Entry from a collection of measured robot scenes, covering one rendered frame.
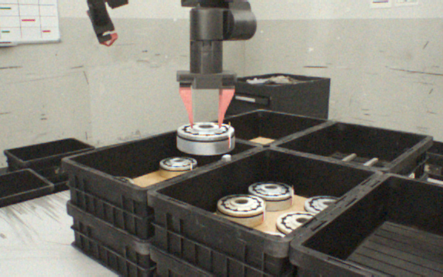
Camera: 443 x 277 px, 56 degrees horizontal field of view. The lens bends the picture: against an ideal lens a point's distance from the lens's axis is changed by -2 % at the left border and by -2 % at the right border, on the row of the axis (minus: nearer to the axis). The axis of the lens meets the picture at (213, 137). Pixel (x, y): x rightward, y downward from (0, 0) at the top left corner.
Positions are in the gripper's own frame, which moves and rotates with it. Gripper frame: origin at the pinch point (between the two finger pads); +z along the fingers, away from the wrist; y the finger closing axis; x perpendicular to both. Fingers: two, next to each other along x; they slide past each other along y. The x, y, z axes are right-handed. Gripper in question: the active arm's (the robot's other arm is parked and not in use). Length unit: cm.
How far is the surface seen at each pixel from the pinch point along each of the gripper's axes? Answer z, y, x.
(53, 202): 36, 45, -48
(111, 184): 13.5, 18.4, -5.6
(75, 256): 35.6, 29.8, -16.0
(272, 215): 22.1, -14.8, -8.3
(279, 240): 12.1, -9.3, 21.0
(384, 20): -25, -183, -318
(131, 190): 13.1, 13.9, -1.1
